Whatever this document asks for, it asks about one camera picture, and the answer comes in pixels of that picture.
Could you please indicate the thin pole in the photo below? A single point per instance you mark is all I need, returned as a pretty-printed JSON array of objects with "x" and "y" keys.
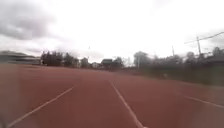
[{"x": 172, "y": 50}]

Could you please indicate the grass strip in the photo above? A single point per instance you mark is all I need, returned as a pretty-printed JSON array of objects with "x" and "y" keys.
[{"x": 186, "y": 75}]

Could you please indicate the round dark tree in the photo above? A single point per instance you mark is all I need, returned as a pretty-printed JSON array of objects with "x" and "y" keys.
[{"x": 141, "y": 60}]

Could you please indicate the trees with low buildings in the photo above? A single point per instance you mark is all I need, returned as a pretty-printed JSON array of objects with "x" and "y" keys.
[{"x": 110, "y": 63}]

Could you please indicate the tall utility pole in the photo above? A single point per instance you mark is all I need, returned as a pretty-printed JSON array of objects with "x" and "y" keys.
[{"x": 199, "y": 46}]

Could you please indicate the long low building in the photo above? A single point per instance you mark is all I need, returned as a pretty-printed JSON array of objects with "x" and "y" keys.
[{"x": 18, "y": 58}]

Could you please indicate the red running track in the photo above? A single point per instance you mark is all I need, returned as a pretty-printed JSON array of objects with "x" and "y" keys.
[{"x": 83, "y": 106}]

